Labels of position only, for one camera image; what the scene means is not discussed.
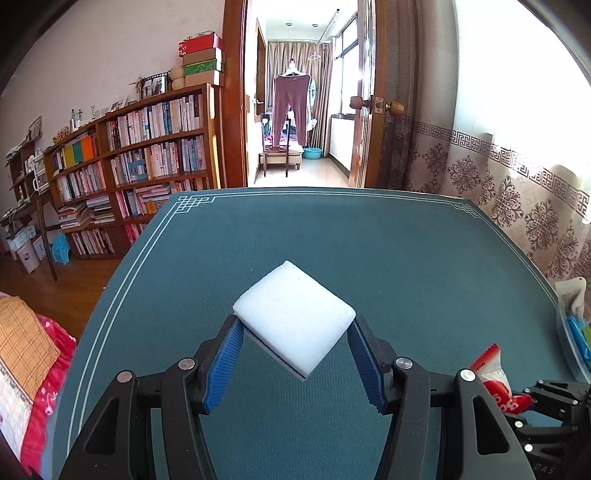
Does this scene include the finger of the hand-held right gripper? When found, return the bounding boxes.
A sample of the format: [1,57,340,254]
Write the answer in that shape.
[523,378,591,408]
[502,407,581,440]

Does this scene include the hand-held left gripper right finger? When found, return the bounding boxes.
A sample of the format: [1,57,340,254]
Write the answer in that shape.
[346,315,532,480]

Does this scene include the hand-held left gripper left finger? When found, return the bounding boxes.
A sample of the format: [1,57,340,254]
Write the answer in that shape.
[58,314,245,480]

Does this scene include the clear plastic container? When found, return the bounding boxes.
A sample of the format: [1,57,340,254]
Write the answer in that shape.
[554,277,591,384]

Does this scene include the blue snack packet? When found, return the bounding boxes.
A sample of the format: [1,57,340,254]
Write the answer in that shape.
[567,315,591,365]

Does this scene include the red snack packet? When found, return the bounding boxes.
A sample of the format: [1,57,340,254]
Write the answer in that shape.
[468,344,532,414]

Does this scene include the small white box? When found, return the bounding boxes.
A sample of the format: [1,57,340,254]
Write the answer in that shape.
[232,261,357,380]

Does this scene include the white snack packet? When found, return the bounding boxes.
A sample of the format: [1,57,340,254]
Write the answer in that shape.
[555,277,588,319]

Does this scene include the green table mat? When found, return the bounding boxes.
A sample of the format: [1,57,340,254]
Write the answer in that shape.
[51,187,583,480]

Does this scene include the red patterned cushion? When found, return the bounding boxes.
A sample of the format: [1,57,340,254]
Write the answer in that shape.
[0,291,77,476]

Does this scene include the blue plastic stool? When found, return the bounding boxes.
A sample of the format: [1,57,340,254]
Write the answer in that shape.
[50,233,72,265]

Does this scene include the wooden stool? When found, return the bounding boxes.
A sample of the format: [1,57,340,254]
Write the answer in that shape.
[259,113,303,178]

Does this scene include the white storage bin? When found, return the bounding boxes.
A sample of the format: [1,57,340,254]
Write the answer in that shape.
[7,226,49,274]

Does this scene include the wooden bookshelf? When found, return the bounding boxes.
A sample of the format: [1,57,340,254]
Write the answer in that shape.
[44,83,222,259]

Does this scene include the white patterned curtain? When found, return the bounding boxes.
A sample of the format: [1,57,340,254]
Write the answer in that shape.
[406,0,591,287]

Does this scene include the rows of books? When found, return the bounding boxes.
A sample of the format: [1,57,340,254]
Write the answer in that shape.
[51,95,206,257]

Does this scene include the hanging purple pants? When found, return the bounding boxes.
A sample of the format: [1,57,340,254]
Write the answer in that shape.
[269,72,312,149]

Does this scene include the small wooden shelf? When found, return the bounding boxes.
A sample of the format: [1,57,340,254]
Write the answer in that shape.
[0,136,61,282]

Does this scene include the balcony window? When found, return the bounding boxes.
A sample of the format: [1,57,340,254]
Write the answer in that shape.
[330,18,361,176]

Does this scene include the tan box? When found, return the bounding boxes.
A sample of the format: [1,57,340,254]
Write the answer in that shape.
[184,70,225,88]

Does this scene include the green box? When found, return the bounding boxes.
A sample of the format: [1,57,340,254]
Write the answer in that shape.
[183,59,225,77]

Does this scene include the wooden door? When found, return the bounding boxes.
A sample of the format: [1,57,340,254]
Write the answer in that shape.
[349,0,391,189]

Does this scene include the brown box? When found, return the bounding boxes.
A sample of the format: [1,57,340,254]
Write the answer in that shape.
[182,47,225,66]

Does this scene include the beige balcony curtain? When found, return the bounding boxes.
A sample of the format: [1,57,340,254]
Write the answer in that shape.
[265,41,333,153]

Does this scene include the red box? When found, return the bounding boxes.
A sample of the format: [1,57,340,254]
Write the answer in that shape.
[178,32,225,58]

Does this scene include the wooden door frame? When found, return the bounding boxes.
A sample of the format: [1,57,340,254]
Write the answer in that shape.
[222,0,259,189]

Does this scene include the photo frame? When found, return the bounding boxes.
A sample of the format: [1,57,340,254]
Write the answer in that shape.
[140,71,169,99]

